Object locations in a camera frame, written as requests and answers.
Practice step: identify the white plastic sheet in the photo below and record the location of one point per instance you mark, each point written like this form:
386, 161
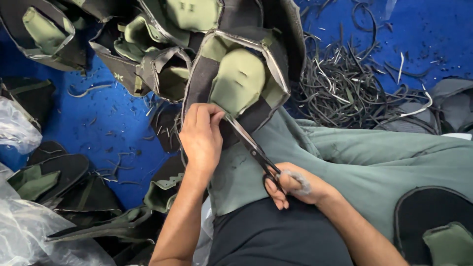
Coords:
205, 236

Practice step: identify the black scissors with grey padding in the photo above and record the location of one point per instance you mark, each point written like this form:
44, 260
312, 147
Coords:
255, 149

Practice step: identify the clear plastic bag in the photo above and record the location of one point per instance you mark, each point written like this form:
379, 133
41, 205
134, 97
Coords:
16, 127
33, 236

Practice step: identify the heap of trimmed shoe uppers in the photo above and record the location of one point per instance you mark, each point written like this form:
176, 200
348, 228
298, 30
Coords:
96, 207

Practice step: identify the person's black shirt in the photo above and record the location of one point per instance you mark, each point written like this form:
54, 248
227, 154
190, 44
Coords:
273, 236

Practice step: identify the pile of black trimmed strips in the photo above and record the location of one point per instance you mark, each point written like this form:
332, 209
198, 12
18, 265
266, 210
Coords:
343, 88

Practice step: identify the green and black shoe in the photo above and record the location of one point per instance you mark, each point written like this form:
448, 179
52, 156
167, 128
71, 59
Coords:
127, 48
26, 96
170, 75
436, 229
44, 33
236, 81
184, 16

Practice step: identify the person's left hand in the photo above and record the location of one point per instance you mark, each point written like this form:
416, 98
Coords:
199, 140

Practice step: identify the person's right hand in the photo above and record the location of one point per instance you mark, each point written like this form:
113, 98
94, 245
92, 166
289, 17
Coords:
306, 186

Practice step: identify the black fabric shoe piece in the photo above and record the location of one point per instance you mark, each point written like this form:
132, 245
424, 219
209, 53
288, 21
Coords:
281, 29

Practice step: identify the person's green trousers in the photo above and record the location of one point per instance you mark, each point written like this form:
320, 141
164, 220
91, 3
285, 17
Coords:
369, 162

